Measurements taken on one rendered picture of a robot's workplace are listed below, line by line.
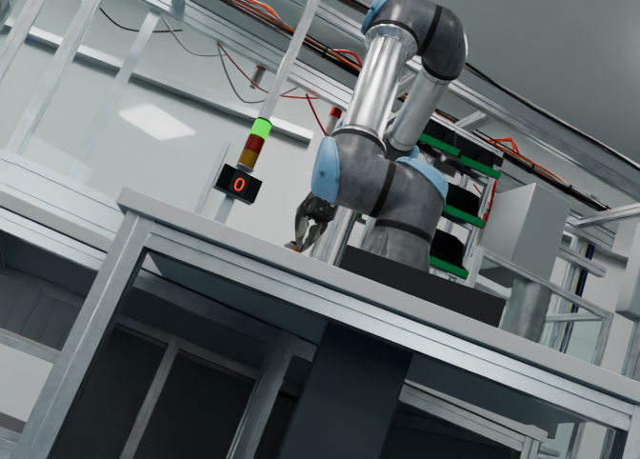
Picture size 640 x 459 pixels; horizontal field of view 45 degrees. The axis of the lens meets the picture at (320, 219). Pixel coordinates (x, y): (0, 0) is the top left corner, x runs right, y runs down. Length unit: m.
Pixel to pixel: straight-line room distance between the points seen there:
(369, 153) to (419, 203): 0.13
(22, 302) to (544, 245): 2.34
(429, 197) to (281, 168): 4.43
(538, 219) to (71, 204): 2.07
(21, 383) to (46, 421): 4.59
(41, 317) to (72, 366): 2.63
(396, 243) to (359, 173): 0.15
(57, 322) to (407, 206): 2.60
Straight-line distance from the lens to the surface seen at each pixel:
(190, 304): 1.75
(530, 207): 3.30
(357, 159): 1.45
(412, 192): 1.46
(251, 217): 5.74
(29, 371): 5.77
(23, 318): 3.81
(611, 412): 1.27
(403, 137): 1.93
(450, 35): 1.72
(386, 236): 1.44
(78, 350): 1.19
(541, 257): 3.30
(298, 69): 3.37
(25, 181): 1.82
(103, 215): 1.81
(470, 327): 1.18
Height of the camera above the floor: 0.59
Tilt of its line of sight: 16 degrees up
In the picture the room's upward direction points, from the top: 21 degrees clockwise
